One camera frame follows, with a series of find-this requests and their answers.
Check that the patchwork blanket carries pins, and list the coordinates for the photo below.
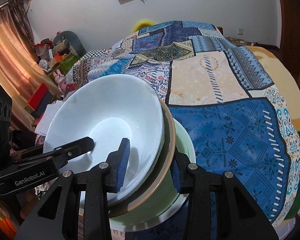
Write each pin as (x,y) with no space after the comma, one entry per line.
(215,142)

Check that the grey plush toy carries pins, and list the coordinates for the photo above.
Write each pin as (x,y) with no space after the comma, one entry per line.
(70,41)

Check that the pink rabbit toy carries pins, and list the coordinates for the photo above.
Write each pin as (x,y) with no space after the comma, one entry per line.
(60,81)

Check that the orange curtain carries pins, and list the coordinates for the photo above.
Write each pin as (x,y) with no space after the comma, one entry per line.
(10,55)

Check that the red box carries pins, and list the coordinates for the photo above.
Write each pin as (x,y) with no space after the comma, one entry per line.
(36,96)

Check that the orange cloth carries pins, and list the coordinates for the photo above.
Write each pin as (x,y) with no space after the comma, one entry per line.
(1,217)

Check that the white wall socket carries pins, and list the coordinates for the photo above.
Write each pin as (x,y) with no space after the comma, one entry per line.
(240,31)

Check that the brown bed frame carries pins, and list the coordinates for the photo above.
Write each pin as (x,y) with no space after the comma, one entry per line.
(220,30)

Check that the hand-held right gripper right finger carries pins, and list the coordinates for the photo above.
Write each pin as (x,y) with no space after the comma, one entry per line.
(176,177)

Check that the white papers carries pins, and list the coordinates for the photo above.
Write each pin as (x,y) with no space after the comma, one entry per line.
(48,120)

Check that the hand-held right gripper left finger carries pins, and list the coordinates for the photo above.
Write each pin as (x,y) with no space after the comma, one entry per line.
(122,160)

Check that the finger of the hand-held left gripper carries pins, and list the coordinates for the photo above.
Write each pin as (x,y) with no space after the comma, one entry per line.
(40,162)
(80,147)

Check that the yellow foam tube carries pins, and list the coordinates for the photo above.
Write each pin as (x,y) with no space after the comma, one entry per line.
(142,23)

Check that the pink bowl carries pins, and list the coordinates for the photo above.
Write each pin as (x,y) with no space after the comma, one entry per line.
(169,135)

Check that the brown wooden door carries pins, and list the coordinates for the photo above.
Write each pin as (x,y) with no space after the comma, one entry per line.
(295,30)

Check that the green storage bag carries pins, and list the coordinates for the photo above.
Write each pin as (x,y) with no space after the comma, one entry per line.
(65,63)

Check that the white bowl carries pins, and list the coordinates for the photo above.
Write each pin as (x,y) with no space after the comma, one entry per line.
(102,110)

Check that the pale green plate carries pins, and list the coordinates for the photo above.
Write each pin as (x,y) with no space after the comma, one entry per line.
(186,145)

